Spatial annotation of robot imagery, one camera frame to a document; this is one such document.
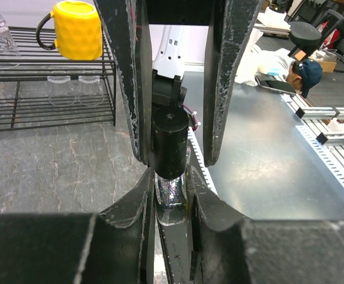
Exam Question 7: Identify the clear glass on rack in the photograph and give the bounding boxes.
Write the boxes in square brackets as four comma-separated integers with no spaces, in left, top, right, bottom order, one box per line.
[47,71,76,107]

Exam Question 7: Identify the black nail polish cap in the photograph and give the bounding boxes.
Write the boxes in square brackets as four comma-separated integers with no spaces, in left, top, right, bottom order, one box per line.
[152,106,189,180]

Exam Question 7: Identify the yellow lidded container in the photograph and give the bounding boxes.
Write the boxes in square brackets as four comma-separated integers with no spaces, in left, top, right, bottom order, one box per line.
[36,1,103,60]

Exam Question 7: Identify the person in blue cap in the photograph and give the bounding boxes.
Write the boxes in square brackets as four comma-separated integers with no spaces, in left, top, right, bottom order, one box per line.
[285,59,324,99]

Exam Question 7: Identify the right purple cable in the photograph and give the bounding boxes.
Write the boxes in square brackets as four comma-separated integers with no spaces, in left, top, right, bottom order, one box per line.
[185,105,202,131]

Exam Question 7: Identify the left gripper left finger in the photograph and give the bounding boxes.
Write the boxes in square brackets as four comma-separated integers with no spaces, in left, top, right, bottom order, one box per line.
[0,169,155,283]

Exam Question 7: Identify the nail polish bottle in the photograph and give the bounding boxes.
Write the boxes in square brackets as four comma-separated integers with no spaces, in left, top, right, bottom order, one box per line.
[155,175,188,226]

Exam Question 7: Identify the tablet device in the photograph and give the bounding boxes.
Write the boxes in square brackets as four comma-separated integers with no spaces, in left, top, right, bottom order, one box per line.
[255,76,296,96]

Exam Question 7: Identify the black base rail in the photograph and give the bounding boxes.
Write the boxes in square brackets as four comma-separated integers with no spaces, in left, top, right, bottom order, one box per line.
[157,222,190,283]

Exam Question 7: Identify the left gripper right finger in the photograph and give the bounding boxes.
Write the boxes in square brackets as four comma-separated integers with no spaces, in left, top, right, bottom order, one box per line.
[186,166,344,283]

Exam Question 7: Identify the black wire rack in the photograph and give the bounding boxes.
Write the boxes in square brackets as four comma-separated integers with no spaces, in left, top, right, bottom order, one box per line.
[0,27,117,131]

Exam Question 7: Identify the black round stool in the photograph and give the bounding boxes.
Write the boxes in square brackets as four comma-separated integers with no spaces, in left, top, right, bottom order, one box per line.
[288,21,322,59]

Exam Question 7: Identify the aluminium frame rails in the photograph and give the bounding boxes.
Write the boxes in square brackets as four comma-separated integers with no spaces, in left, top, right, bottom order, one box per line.
[295,106,344,145]

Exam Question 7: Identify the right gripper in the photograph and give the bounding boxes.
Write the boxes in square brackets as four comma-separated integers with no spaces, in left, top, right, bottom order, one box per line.
[94,0,262,167]

